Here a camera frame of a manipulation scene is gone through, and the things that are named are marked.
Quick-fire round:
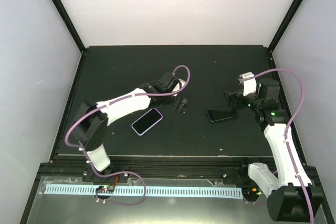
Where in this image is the phone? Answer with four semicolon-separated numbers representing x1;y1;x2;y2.
131;109;163;136
207;105;238;122

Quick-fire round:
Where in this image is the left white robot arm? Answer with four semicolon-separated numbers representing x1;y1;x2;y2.
65;69;191;182

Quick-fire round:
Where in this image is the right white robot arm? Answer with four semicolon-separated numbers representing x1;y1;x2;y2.
225;72;323;223

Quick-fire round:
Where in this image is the phone in purple case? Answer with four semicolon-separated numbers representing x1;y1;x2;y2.
131;109;163;136

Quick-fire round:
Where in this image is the right small circuit board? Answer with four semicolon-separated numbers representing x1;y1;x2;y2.
242;187;263;195

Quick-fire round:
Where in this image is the small circuit board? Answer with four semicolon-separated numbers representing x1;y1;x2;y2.
242;187;263;195
96;185;115;194

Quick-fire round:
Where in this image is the left small circuit board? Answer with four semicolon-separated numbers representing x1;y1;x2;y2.
96;185;115;194

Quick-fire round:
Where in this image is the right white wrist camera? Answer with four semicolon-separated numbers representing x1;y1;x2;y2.
238;72;257;97

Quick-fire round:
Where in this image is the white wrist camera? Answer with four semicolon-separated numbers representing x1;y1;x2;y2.
173;78;186;92
238;72;257;97

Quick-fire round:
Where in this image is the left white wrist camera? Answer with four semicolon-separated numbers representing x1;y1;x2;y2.
173;78;186;92

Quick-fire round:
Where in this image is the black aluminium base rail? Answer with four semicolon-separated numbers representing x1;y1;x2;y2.
39;155;321;183

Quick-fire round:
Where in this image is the white slotted cable duct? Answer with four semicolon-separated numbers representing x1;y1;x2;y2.
44;184;243;199

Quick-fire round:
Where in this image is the right frame post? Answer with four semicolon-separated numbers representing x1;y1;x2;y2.
268;0;303;52

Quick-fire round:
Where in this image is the frame post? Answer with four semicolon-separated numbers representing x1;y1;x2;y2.
268;0;303;52
51;0;86;53

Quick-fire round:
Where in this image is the left frame post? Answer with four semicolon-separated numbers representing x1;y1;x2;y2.
51;0;86;53

